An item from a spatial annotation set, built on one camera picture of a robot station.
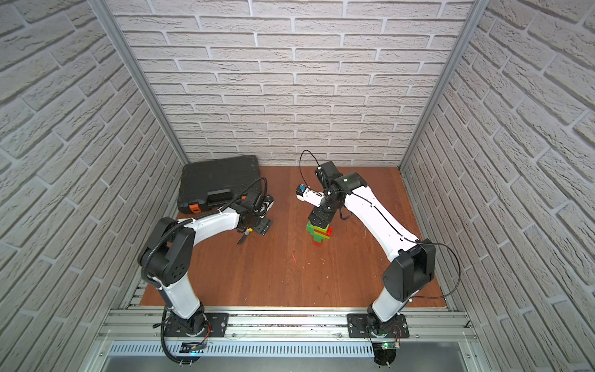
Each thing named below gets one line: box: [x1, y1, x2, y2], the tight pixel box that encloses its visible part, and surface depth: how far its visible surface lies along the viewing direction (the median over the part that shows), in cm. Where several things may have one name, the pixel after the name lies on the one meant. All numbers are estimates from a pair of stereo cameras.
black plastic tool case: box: [177, 155, 261, 214], surface depth 103 cm
